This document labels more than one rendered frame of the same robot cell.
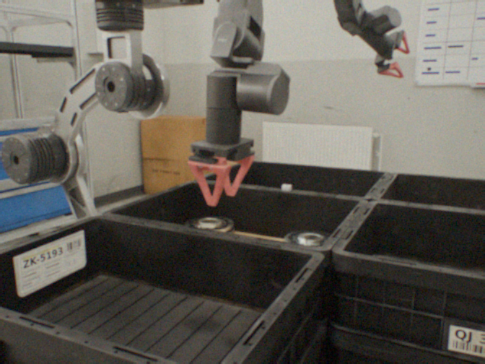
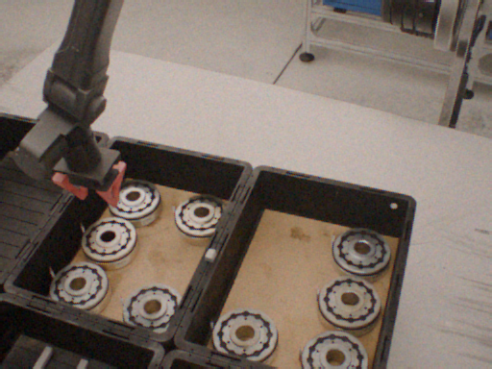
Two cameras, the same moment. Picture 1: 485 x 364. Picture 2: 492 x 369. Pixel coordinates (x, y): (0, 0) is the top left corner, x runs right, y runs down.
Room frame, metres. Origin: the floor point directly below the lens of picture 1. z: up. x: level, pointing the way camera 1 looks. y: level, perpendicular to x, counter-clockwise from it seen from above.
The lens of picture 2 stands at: (0.90, -0.68, 1.66)
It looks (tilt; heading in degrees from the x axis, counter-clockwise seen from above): 44 degrees down; 85
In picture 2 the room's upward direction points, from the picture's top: 3 degrees counter-clockwise
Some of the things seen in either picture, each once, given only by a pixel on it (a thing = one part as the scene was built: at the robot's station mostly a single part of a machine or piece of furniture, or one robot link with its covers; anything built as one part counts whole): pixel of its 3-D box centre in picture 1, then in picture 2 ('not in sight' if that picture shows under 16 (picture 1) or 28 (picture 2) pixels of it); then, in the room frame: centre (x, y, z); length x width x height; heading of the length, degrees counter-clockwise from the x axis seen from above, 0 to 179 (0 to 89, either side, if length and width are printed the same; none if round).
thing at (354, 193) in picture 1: (294, 201); (306, 287); (1.05, -0.14, 0.87); 0.40 x 0.30 x 0.11; 64
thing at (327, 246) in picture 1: (241, 212); (135, 227); (0.78, 0.00, 0.92); 0.40 x 0.30 x 0.02; 64
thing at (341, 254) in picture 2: not in sight; (361, 250); (1.16, -0.07, 0.86); 0.10 x 0.10 x 0.01
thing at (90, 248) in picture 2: not in sight; (109, 238); (0.72, 0.03, 0.86); 0.10 x 0.10 x 0.01
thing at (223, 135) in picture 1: (223, 130); (81, 151); (0.72, 0.02, 1.07); 0.10 x 0.07 x 0.07; 153
